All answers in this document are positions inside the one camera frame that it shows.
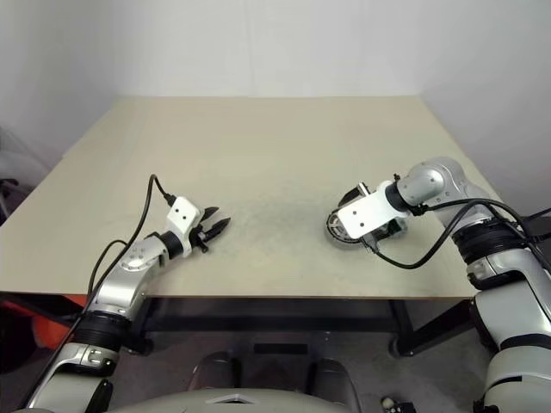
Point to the black metal table frame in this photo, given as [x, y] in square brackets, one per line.
[267, 318]

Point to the small black box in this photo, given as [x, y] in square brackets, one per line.
[404, 408]

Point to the small white round object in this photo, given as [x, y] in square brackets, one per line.
[388, 403]

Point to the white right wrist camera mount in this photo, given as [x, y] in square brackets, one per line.
[366, 213]

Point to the black rectangular floor plate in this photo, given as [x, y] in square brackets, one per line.
[280, 349]

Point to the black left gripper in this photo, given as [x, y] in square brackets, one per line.
[204, 237]

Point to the grey metal gear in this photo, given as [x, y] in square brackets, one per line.
[333, 226]

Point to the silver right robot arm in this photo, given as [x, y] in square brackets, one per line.
[503, 275]

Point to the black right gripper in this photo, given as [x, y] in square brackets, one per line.
[389, 230]

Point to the dark rounded shape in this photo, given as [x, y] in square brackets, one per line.
[331, 376]
[213, 370]

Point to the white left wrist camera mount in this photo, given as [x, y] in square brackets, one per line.
[181, 215]

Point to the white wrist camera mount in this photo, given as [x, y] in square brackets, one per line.
[366, 213]
[181, 215]

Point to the grey robot torso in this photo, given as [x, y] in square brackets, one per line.
[232, 404]

